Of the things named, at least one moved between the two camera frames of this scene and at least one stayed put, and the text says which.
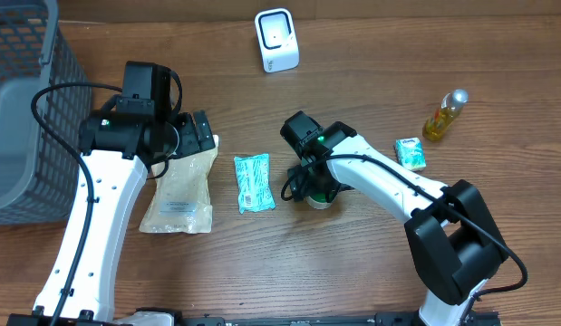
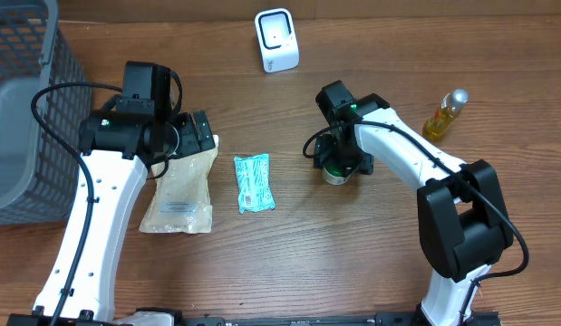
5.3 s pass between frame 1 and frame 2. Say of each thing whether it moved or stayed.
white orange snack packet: stayed
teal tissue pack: stayed
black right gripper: moved
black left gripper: stayed
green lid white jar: moved
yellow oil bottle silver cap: stayed
